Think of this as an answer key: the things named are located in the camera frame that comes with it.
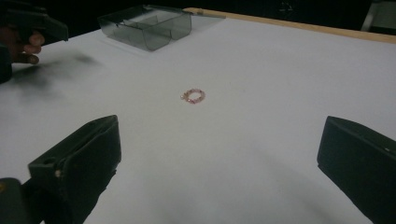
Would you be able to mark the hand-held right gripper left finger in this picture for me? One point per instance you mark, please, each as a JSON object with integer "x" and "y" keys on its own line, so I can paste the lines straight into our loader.
{"x": 84, "y": 155}

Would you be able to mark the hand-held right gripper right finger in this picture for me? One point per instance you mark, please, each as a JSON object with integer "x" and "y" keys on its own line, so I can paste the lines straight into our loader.
{"x": 358, "y": 161}

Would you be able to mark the clear plastic compartment box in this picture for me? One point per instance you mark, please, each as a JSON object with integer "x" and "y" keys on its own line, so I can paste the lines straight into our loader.
{"x": 149, "y": 28}

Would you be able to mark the white stand in background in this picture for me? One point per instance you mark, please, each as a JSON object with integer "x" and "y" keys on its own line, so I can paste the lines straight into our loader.
{"x": 378, "y": 15}

